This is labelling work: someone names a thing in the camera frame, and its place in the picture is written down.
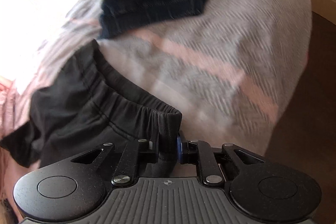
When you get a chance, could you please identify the black sweatpants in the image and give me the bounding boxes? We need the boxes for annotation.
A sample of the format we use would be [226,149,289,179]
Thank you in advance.
[1,41,182,177]

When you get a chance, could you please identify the pink grey bed quilt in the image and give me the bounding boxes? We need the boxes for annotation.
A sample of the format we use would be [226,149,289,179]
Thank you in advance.
[1,0,321,223]

